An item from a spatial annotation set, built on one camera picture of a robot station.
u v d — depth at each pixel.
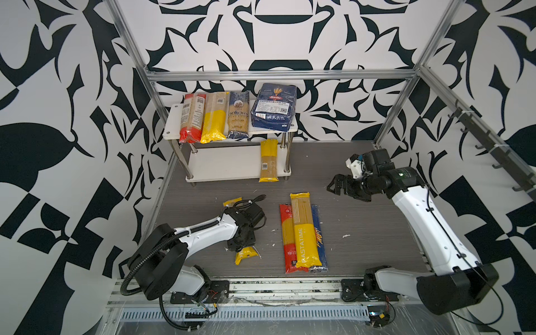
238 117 0.77
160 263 0.42
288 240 0.84
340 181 0.67
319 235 0.85
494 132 0.62
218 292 0.73
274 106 0.75
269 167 0.99
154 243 0.44
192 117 0.76
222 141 0.73
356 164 0.69
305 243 0.81
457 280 0.38
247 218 0.68
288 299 0.74
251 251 0.80
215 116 0.78
